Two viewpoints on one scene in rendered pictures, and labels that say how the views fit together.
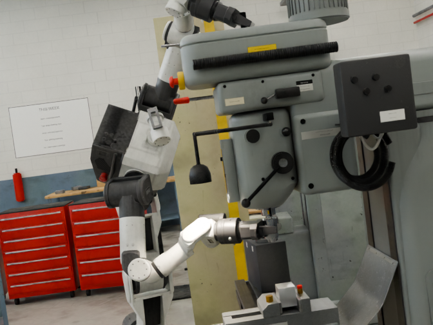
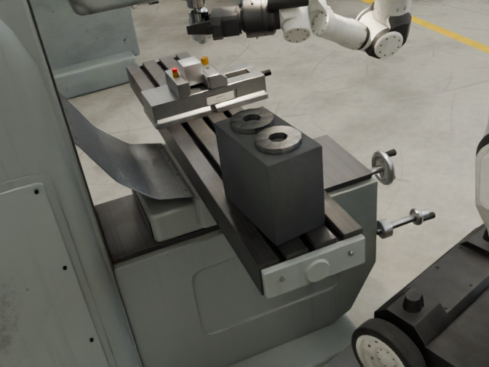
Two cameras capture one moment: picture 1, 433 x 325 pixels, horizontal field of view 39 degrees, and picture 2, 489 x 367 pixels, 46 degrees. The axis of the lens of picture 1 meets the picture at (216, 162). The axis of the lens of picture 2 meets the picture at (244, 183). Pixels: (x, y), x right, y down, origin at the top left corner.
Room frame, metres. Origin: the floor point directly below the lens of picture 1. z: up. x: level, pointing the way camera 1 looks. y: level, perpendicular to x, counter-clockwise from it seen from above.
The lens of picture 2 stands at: (3.41, -0.46, 1.67)
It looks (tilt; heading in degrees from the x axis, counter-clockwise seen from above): 33 degrees down; 165
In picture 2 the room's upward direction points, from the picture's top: 7 degrees counter-clockwise
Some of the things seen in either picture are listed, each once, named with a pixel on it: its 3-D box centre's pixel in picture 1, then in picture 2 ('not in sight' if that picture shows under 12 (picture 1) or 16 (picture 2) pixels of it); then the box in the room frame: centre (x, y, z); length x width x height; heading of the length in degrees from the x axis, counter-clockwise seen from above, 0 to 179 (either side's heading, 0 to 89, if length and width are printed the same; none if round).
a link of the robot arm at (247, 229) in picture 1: (244, 230); (237, 21); (2.09, -0.06, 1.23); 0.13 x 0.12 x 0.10; 160
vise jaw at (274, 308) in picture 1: (269, 304); (209, 73); (1.89, -0.10, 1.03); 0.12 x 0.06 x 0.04; 4
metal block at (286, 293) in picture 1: (285, 294); (190, 70); (1.89, -0.16, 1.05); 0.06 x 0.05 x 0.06; 4
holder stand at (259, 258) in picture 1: (266, 260); (268, 170); (2.47, -0.15, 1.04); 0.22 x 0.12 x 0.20; 10
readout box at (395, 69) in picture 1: (375, 95); not in sight; (1.74, -0.47, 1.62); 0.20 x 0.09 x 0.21; 93
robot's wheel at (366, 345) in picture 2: not in sight; (388, 357); (2.60, 0.07, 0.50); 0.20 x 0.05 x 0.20; 21
